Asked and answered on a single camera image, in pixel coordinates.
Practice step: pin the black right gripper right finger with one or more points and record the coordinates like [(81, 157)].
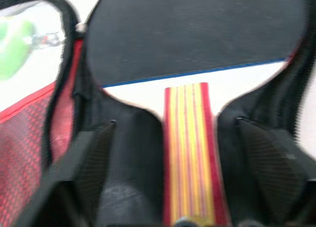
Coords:
[(274, 167)]

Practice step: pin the green plastic charm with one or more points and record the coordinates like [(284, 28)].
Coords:
[(14, 47)]

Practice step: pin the red and black paddle case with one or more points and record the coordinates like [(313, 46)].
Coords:
[(21, 150)]

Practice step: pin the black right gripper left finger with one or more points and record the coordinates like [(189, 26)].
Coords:
[(74, 167)]

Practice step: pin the table tennis paddle black rubber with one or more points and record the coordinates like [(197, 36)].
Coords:
[(187, 34)]

